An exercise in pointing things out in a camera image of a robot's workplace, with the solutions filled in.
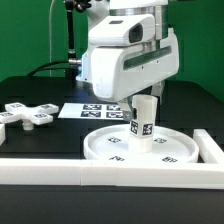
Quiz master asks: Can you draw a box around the white left fence piece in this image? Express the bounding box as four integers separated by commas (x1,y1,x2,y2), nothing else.
0,124,6,146

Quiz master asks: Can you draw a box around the black camera stand pole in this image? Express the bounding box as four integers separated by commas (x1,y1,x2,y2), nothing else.
63,0,92,66

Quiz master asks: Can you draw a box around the white cross-shaped table base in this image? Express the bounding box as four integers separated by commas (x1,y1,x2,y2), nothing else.
0,102,59,131

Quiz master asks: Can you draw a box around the black cable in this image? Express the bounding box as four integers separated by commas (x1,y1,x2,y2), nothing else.
27,59,82,78

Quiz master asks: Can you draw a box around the white front fence rail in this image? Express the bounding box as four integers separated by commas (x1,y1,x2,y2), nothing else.
0,158,224,189

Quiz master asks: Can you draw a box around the white round table top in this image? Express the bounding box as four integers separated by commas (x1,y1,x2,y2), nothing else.
83,124,199,163

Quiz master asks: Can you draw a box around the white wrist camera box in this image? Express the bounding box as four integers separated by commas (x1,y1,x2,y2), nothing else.
89,14,155,46

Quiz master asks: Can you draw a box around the white right fence rail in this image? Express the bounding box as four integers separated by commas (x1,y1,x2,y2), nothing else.
193,129,224,165

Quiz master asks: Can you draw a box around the white hanging cable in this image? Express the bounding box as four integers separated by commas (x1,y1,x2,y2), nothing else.
48,0,58,78

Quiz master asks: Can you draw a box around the white marker sheet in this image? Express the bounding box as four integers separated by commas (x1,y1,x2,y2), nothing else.
58,103,123,120

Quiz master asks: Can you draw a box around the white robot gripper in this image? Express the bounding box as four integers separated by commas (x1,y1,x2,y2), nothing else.
91,28,179,122

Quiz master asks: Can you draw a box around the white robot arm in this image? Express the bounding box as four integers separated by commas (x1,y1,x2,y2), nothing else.
87,0,179,121

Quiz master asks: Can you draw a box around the white fence rail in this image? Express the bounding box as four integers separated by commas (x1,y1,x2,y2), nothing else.
193,129,224,165
0,158,224,189

